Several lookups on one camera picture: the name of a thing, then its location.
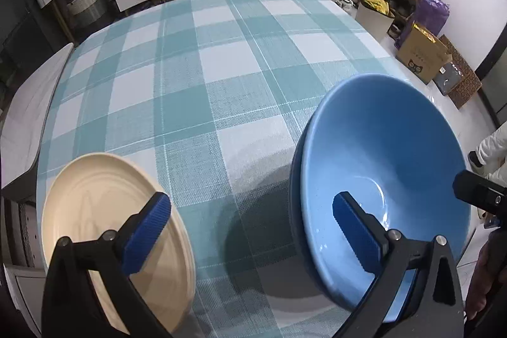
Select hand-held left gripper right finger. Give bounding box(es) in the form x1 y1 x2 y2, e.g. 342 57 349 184
332 191 466 338

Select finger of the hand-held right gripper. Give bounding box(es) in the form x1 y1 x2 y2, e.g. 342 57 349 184
452 169 507 216
483 213 507 230

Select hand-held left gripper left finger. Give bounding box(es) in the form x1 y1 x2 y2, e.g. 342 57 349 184
42 191 173 338

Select cream yellow round plate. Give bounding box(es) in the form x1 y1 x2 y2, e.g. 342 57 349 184
41 153 196 335

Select light blue ribbed bowl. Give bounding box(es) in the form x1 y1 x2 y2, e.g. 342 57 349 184
299 73 472 323

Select person's right hand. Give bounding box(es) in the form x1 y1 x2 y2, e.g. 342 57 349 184
464 229 507 327

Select person's white-clad leg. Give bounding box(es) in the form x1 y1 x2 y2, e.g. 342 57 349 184
467 124 507 184

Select brown patterned flat box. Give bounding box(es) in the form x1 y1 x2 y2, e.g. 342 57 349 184
440 35 483 110

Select grey flat bag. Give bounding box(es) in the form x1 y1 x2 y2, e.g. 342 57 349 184
433 61 466 96

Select printed cardboard box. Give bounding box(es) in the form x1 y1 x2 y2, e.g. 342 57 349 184
396 21 453 84

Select teal plaid tablecloth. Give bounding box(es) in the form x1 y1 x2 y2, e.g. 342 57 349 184
35 0 436 338

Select purple bag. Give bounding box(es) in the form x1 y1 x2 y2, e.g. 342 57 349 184
412 0 450 40

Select beige trash bin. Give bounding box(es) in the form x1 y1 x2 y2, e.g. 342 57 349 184
355 1 396 46

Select yellow plastic bag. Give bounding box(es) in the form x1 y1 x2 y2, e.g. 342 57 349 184
363 0 391 16

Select dark grey refrigerator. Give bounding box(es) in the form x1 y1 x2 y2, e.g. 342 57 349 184
0 0 74 85

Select grey storage basket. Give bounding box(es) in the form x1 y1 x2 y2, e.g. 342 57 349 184
63 0 109 30

